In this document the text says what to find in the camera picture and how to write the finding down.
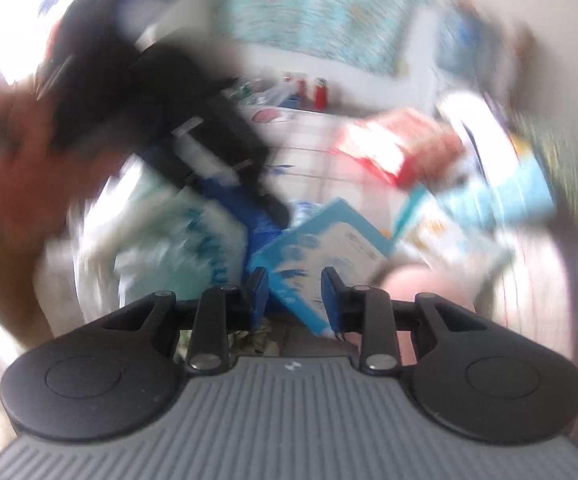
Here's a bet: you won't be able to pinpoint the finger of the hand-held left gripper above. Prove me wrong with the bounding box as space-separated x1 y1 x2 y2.
171 79 291 226

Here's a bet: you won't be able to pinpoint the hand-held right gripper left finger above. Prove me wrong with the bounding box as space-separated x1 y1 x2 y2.
102 266 271 376

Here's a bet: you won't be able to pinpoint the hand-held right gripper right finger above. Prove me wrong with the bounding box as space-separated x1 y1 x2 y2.
321 266 488 377

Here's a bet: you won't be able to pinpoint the blue and white packet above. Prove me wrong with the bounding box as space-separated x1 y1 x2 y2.
249 197 395 338

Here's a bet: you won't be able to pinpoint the white bag with blue print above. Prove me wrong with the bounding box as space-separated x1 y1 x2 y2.
69 160 251 311

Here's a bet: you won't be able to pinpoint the light blue cloth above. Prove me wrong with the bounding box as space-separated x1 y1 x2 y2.
439 160 557 231

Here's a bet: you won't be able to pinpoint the person's left forearm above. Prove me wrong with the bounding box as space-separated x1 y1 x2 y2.
0 220 77 346

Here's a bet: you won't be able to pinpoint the person's left hand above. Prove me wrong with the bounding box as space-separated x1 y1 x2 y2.
0 85 130 246

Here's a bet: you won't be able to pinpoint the plaid printed mat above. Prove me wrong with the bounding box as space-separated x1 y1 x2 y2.
249 105 470 221

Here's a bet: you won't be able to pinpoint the white printed packet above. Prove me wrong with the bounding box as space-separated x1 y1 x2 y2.
394 185 514 281

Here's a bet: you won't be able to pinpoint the red and white box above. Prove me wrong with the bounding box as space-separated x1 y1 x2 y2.
331 107 470 191

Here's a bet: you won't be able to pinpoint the teal floral cloth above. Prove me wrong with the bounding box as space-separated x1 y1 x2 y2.
219 0 434 78

